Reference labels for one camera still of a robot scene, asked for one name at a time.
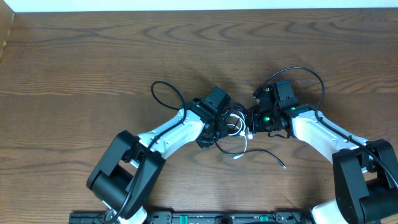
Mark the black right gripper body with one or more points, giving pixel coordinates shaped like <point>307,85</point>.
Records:
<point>262,122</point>

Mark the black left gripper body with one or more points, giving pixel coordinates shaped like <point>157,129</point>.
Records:
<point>218,125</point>

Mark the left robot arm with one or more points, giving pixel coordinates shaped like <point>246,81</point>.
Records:
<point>127,172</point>

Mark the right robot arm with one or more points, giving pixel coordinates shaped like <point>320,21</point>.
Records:
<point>365,172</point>

